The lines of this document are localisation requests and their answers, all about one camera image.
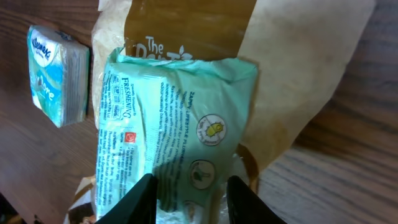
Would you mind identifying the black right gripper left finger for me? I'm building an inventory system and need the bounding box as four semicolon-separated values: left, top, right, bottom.
96;174;157;224

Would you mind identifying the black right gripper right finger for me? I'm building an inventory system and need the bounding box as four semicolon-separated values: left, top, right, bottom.
226;175;286;224

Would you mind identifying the white labelled packet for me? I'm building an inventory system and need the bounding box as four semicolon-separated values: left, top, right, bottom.
63;175;96;224

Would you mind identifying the teal snack packet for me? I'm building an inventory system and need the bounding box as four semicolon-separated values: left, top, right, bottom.
96;48;258;223

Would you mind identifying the teal tissue pack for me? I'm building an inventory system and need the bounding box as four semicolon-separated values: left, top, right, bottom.
27;26;90;128

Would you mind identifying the brown nut pouch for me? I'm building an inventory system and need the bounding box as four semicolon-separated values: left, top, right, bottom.
91;0;376;190

